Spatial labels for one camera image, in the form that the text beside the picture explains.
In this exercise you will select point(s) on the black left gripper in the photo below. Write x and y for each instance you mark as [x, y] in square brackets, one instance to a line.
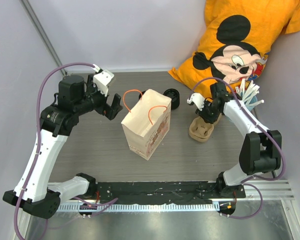
[109, 111]

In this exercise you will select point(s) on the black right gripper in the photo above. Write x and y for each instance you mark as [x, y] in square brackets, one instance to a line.
[202, 114]

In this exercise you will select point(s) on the brown pulp cup carrier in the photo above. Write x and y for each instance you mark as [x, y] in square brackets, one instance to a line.
[200, 130]

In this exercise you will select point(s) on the printed paper takeout bag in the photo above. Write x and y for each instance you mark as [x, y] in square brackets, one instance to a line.
[147, 123]

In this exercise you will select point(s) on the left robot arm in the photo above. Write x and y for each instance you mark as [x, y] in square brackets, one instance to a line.
[75, 97]

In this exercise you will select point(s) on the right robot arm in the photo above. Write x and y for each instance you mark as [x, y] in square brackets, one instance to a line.
[261, 149]

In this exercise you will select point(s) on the black coffee cup near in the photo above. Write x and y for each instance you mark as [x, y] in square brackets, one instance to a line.
[141, 94]

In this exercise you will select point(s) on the black coffee cup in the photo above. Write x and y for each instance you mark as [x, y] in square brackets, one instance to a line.
[141, 94]
[175, 97]

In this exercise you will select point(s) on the black coffee cup far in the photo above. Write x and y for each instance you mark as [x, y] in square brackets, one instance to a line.
[175, 97]

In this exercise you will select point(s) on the blue straw holder cup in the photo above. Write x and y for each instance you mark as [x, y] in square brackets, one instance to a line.
[249, 100]

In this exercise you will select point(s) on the white wrapped straws bundle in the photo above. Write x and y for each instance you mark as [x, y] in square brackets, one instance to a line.
[249, 87]

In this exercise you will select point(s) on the orange Mickey Mouse pillow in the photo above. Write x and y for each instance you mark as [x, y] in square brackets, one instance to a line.
[237, 41]

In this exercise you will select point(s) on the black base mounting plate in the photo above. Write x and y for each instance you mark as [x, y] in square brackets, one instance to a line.
[164, 192]

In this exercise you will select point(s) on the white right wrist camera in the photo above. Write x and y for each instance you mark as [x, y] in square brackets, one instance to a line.
[196, 99]

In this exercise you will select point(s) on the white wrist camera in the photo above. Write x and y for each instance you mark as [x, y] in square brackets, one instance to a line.
[196, 99]
[103, 81]

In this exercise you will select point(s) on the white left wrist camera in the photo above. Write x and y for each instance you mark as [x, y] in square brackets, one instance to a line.
[103, 81]

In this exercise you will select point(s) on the white slotted cable duct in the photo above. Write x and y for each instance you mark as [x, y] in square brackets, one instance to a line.
[76, 206]

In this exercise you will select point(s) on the aluminium corner frame post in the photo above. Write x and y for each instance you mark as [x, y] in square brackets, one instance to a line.
[41, 31]

